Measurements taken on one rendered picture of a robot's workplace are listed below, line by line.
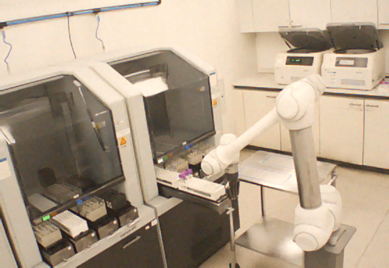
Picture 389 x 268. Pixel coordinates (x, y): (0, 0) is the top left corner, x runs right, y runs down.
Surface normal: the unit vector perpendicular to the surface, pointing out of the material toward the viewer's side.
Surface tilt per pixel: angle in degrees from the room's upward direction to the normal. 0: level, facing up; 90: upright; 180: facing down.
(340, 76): 90
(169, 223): 90
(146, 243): 90
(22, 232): 90
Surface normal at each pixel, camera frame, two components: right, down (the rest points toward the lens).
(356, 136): -0.69, 0.29
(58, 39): 0.73, 0.11
